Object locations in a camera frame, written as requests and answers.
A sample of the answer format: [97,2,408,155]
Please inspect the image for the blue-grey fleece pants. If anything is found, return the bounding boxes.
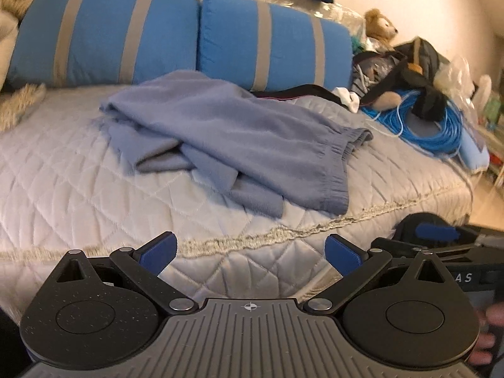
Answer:
[98,70,374,218]

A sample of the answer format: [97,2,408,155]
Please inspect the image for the blue cable coil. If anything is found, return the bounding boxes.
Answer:
[360,89,466,161]

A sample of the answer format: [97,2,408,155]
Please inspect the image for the black cloth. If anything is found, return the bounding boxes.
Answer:
[361,63,448,123]

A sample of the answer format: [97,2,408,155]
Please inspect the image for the striped grey bag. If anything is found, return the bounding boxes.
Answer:
[352,52,395,92]

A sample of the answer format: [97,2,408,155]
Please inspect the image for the white cable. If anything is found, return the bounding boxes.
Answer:
[369,90,407,139]

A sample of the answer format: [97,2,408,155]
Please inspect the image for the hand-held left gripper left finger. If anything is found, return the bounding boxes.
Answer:
[57,232,199,316]

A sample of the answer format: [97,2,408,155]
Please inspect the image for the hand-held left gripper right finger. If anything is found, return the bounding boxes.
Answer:
[301,233,450,316]

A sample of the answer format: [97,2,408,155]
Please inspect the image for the person's right hand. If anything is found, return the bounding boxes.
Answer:
[470,303,504,367]

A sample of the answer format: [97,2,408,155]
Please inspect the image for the brown teddy bear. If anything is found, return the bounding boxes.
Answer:
[364,8,399,50]

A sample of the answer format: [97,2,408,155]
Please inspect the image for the white sock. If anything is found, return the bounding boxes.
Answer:
[333,87,362,113]

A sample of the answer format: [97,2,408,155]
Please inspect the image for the light blue cushion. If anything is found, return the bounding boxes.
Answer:
[458,124,491,173]

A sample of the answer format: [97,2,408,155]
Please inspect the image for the clear plastic bag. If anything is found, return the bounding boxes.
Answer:
[434,55,478,101]

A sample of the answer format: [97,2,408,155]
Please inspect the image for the beige lace cushion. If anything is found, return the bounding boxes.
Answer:
[0,83,49,133]

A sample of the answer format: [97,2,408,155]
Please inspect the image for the grey quilted bedspread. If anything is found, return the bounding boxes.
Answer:
[0,83,475,325]

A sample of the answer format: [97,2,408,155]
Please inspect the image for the blue pillow with grey stripes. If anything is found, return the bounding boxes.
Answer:
[6,0,199,89]
[197,0,354,92]

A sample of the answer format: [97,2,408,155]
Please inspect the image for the tan furry plush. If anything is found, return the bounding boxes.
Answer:
[372,91,403,112]

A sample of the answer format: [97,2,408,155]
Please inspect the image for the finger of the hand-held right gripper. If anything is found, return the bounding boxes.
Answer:
[370,237,434,261]
[394,213,461,247]

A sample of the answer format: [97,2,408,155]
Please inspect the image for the black strap with pink trim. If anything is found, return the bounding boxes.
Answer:
[251,84,340,104]

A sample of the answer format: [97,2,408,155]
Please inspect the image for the tan strap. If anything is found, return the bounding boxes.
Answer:
[407,39,425,76]

